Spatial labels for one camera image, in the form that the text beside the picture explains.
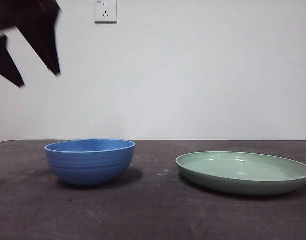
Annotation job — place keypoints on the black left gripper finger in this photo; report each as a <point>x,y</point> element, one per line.
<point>5,62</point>
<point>45,42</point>

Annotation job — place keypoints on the white wall socket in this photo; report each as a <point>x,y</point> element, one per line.
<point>106,12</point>

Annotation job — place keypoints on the blue ribbed bowl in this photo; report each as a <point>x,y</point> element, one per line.
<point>90,167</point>

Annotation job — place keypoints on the green round plate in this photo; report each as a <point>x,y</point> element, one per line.
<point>243,185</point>

